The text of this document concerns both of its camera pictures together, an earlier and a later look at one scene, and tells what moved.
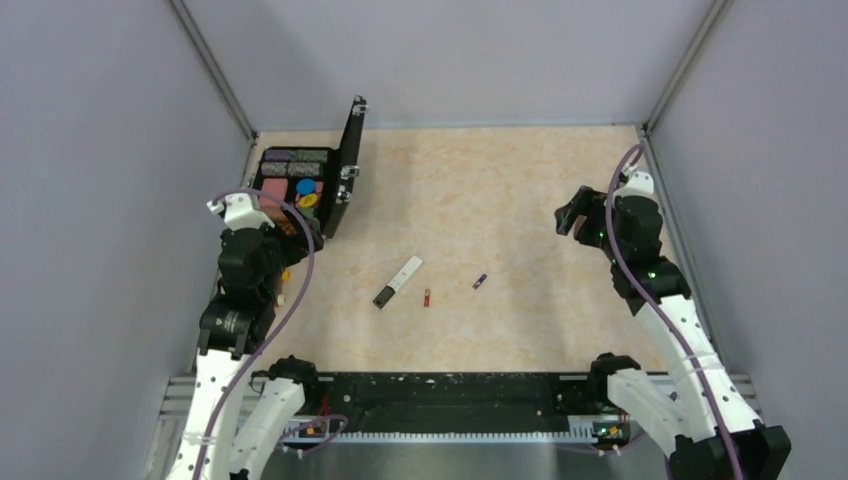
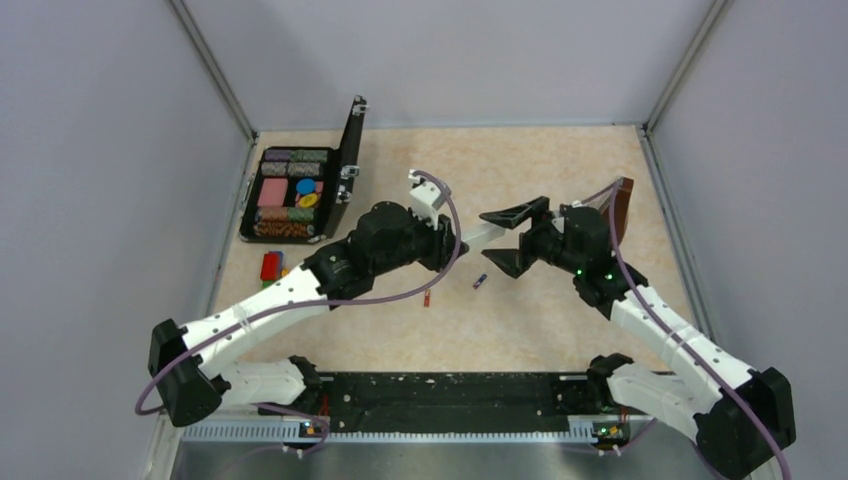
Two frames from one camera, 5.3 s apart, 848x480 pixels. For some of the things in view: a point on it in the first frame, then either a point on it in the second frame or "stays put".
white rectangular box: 397,282 -> 481,233
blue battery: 478,283 stays put
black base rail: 460,407 stays put
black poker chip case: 312,179 stays put
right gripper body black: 593,231 -> 542,241
